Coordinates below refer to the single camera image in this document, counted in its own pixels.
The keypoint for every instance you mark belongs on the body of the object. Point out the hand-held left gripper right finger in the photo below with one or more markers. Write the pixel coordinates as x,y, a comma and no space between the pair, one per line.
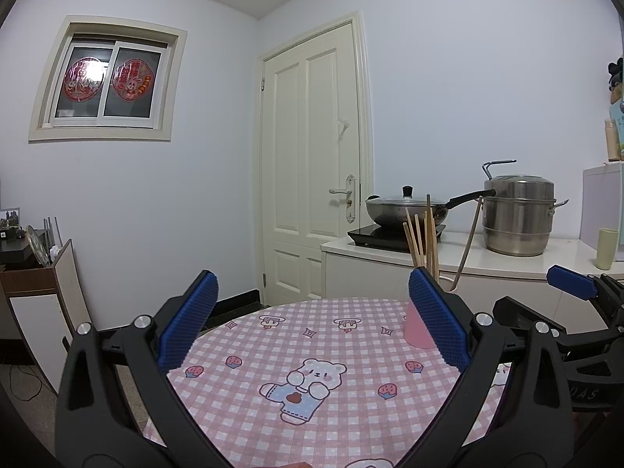
438,321

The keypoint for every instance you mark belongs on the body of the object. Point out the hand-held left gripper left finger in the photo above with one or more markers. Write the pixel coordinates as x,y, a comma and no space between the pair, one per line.
187,324

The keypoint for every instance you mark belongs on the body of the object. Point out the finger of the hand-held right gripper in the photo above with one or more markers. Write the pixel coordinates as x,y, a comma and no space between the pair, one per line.
573,282
512,312

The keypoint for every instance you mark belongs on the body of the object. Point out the pink cup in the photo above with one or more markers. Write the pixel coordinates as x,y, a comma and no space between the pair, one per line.
417,331

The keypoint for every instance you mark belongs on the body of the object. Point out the bunch of wooden chopsticks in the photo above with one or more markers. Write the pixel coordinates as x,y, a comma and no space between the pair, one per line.
430,243

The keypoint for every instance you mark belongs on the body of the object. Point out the pale green cup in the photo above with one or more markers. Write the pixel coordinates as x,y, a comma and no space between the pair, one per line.
607,248

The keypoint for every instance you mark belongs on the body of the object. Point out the steel steamer pot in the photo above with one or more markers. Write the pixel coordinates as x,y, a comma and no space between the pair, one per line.
519,219

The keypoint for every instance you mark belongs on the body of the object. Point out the white kitchen counter cabinet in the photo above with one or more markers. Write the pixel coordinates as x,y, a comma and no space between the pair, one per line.
370,273

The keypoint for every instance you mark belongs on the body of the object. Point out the white fridge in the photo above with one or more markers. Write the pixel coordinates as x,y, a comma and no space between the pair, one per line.
602,195

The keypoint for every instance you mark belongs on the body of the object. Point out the black induction cooktop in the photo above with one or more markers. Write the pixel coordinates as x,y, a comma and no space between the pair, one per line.
380,239

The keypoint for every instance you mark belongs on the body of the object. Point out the steel wok with glass lid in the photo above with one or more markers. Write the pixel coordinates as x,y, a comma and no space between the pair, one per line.
390,212

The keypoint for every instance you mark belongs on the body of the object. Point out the pink checked tablecloth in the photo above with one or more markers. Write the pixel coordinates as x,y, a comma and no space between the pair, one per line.
312,351

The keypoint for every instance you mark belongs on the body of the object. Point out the beige bottle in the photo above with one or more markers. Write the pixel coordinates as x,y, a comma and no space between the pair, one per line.
612,139

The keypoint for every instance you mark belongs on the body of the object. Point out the wooden side cabinet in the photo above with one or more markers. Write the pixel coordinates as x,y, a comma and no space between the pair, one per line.
34,321

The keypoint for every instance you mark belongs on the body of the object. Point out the pale printed carton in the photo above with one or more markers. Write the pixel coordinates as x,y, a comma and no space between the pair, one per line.
620,126

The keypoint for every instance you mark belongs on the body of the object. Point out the metal rods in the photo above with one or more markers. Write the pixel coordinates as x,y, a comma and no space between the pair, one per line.
52,231

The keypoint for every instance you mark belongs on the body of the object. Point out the round metal plate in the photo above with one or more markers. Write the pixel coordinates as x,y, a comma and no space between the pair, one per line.
39,246

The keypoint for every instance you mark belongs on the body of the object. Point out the black box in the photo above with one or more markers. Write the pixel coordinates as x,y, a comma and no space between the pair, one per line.
14,252

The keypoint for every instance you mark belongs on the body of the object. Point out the cream panel door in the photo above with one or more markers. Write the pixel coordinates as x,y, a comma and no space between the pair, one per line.
312,156

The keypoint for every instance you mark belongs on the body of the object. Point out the dark plush toy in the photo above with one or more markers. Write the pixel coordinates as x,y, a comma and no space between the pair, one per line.
616,74

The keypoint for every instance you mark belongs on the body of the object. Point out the white door hook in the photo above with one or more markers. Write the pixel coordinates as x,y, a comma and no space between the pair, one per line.
344,124

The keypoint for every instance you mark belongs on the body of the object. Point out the red paper window cutting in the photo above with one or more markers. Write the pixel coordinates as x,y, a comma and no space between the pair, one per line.
131,79
84,80

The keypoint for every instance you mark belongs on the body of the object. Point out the cream framed window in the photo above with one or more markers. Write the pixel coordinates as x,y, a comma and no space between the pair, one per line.
107,80

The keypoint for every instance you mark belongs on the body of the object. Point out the small photo frame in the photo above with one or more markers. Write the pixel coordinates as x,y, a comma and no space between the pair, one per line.
10,218

